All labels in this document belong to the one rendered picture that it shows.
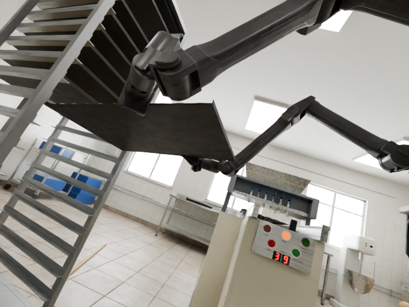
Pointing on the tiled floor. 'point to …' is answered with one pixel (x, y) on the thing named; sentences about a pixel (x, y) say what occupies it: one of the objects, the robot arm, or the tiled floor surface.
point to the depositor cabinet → (216, 261)
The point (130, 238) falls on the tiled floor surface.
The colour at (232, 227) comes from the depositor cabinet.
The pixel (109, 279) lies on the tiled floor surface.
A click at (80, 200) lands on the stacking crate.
